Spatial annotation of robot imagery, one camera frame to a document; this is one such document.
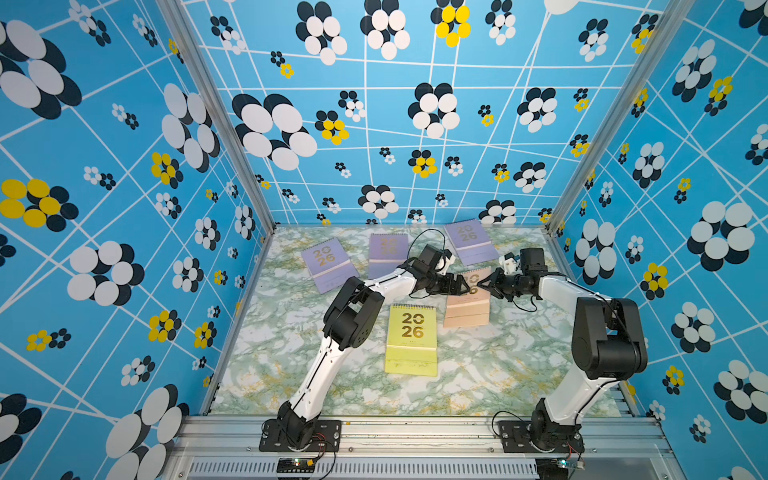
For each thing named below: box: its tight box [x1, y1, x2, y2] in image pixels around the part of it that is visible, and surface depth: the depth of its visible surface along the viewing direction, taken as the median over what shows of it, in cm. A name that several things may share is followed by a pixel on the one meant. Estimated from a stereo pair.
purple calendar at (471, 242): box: [444, 219, 500, 266], surface depth 117 cm
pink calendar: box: [444, 266, 491, 328], surface depth 95 cm
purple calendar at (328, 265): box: [301, 237, 360, 294], surface depth 110 cm
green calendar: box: [385, 304, 438, 377], surface depth 90 cm
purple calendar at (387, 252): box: [368, 233, 409, 280], surface depth 118 cm
